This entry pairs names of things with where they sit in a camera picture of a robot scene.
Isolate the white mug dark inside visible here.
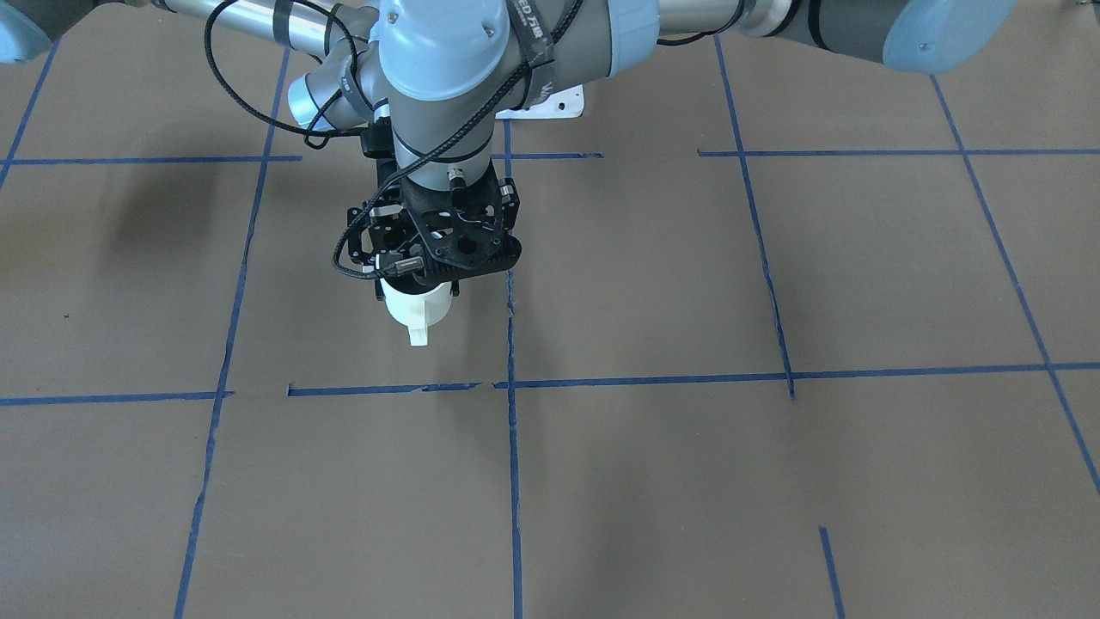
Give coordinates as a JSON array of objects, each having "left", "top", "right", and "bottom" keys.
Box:
[{"left": 382, "top": 279, "right": 455, "bottom": 347}]

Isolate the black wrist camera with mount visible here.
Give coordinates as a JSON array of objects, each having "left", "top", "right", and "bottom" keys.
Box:
[{"left": 386, "top": 166, "right": 523, "bottom": 287}]

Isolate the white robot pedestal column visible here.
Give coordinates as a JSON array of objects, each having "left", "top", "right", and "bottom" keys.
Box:
[{"left": 495, "top": 86, "right": 585, "bottom": 120}]

